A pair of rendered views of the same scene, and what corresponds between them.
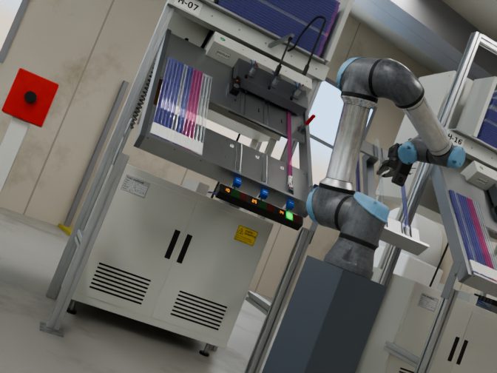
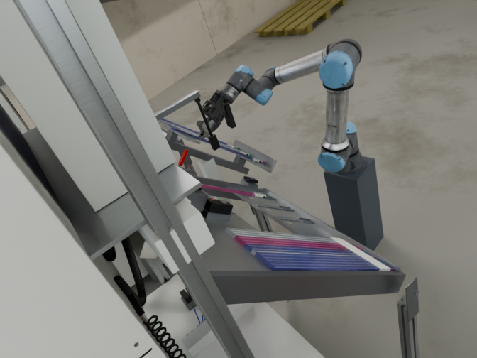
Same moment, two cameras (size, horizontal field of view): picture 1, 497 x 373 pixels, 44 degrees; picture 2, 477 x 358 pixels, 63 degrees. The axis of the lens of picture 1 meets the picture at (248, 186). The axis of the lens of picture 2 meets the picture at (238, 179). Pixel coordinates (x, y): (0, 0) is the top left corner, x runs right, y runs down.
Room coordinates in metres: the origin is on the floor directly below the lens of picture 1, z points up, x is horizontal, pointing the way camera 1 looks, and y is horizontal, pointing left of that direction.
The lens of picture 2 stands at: (2.52, 1.05, 1.72)
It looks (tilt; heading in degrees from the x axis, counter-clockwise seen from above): 35 degrees down; 264
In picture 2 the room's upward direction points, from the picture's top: 21 degrees counter-clockwise
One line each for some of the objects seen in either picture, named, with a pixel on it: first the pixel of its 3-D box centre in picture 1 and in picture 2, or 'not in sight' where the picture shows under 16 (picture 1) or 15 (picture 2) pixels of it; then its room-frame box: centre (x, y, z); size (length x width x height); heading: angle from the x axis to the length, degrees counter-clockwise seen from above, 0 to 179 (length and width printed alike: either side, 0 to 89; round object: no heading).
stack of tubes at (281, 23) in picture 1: (276, 7); not in sight; (2.71, 0.18, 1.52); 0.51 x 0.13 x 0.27; 108
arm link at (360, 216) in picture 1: (364, 217); (343, 137); (1.85, -0.36, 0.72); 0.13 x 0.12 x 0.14; 42
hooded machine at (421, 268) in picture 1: (391, 276); not in sight; (5.92, -1.59, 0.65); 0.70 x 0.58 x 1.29; 30
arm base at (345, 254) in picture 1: (352, 254); (347, 157); (1.85, -0.36, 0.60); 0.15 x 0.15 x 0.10
